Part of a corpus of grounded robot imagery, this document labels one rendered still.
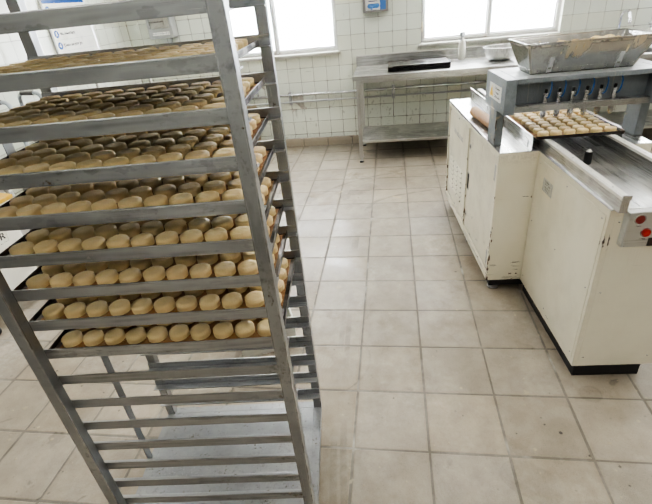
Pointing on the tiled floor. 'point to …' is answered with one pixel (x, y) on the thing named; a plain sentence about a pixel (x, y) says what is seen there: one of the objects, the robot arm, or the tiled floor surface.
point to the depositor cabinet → (496, 190)
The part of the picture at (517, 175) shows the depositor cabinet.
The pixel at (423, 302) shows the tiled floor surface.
